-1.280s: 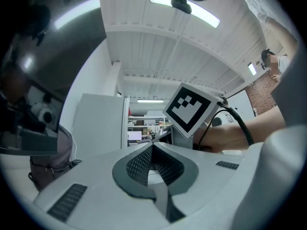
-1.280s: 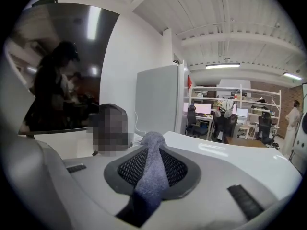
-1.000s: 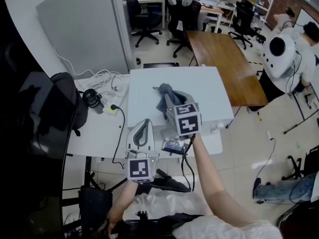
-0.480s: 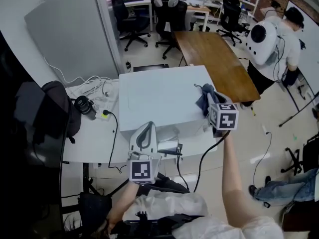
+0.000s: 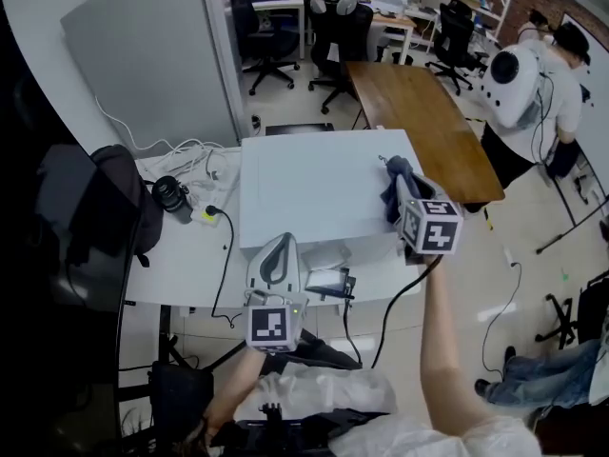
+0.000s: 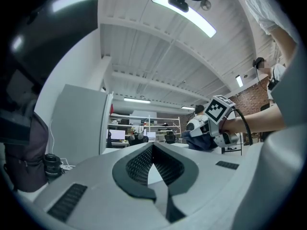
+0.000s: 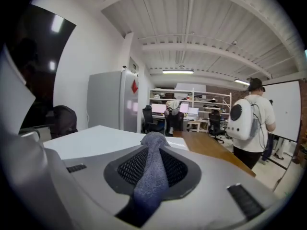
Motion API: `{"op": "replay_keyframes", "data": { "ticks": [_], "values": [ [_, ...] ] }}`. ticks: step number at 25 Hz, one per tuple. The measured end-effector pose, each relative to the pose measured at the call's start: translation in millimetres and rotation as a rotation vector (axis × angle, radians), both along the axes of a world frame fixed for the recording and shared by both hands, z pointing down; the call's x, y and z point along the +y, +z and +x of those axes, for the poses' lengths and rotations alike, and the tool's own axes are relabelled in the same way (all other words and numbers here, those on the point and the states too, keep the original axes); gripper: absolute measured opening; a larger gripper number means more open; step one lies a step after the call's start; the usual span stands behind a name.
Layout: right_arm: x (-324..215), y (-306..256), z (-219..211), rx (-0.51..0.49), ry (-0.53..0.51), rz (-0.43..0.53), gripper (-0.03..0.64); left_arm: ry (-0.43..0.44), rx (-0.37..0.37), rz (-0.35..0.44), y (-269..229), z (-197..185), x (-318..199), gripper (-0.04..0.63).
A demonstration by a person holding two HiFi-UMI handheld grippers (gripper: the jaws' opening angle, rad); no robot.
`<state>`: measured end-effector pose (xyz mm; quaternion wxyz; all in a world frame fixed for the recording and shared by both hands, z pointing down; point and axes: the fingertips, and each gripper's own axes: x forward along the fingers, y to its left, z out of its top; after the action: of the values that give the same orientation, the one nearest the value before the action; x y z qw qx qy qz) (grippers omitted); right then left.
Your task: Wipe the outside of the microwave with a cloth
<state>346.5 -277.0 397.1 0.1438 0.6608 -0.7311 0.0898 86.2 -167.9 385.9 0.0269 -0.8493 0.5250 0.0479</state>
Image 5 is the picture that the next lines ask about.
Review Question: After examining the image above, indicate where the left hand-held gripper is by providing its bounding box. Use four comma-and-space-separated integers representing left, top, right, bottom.
242, 231, 308, 354

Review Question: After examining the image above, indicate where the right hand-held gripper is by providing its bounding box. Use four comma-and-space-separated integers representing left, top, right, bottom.
395, 172, 465, 267

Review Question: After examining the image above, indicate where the grey cloth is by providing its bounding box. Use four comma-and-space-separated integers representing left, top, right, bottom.
378, 154, 424, 226

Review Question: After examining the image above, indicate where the person's right forearm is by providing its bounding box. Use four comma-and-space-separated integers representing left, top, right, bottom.
420, 253, 491, 427

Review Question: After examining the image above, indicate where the person's left forearm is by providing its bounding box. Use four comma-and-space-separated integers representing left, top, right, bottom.
204, 348, 268, 428

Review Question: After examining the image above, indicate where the small screen device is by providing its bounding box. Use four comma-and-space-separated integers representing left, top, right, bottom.
304, 268, 358, 301

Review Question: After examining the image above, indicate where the grey flat box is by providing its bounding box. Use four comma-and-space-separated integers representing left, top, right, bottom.
300, 241, 353, 271

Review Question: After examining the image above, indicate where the brown wooden table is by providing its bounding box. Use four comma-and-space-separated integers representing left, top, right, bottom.
345, 60, 506, 206

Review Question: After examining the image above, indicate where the white power strip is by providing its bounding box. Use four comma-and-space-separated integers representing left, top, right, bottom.
189, 157, 242, 229

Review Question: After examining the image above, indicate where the person's white shirt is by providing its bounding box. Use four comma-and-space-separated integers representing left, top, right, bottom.
235, 364, 541, 457

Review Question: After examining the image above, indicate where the black cylindrical bottle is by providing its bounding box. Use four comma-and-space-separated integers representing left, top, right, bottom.
151, 174, 194, 226

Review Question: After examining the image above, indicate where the white pod backpack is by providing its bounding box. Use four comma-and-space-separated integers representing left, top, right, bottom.
480, 45, 549, 130

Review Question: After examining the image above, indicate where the black tripod stand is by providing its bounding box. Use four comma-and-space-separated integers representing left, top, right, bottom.
535, 159, 609, 256

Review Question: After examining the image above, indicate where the black bag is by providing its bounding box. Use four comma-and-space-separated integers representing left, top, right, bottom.
149, 361, 216, 447

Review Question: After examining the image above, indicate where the black office chair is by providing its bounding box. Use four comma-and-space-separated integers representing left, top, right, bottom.
229, 0, 302, 97
304, 0, 375, 116
423, 0, 490, 97

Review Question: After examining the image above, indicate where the black backpack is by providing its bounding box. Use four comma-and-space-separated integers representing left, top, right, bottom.
91, 143, 166, 269

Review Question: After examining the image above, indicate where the wood top desk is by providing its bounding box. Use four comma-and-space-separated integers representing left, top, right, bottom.
373, 12, 418, 66

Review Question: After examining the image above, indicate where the black swivel chair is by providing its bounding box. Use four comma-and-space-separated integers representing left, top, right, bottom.
535, 273, 609, 351

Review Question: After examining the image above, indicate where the large black display screen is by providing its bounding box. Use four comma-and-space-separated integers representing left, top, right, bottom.
0, 0, 144, 457

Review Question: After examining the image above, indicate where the grey partition panel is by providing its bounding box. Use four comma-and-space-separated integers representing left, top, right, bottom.
59, 0, 240, 154

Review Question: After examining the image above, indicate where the black plug with cable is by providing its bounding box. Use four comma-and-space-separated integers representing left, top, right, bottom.
204, 205, 238, 330

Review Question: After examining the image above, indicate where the floor cable with white adapter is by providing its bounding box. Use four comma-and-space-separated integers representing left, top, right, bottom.
481, 247, 523, 381

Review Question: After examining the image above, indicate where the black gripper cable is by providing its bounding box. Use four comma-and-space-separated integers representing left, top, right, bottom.
370, 253, 442, 369

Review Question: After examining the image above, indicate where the tangle of white cables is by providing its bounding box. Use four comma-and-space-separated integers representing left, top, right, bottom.
136, 137, 242, 195

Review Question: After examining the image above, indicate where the black chest mount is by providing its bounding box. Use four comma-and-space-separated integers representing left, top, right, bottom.
211, 401, 386, 457

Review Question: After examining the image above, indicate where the long white cable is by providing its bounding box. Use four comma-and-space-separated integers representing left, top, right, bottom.
93, 94, 168, 155

